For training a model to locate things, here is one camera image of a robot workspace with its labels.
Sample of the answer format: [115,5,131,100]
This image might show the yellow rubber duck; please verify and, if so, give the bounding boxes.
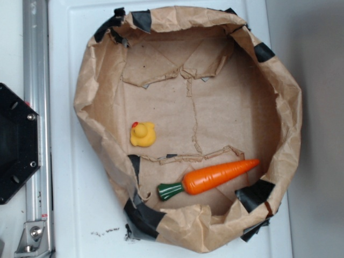
[130,122,156,147]

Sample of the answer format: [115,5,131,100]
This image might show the brown paper bag tray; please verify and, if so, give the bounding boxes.
[74,6,302,253]

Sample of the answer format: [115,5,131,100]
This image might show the orange plastic toy carrot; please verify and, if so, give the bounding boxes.
[157,159,260,201]

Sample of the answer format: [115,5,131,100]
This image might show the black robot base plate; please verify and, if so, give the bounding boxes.
[1,83,40,205]

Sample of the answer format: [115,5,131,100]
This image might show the aluminium extrusion rail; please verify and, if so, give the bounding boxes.
[23,1,55,257]

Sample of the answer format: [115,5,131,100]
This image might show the metal corner bracket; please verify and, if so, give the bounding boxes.
[14,220,50,257]

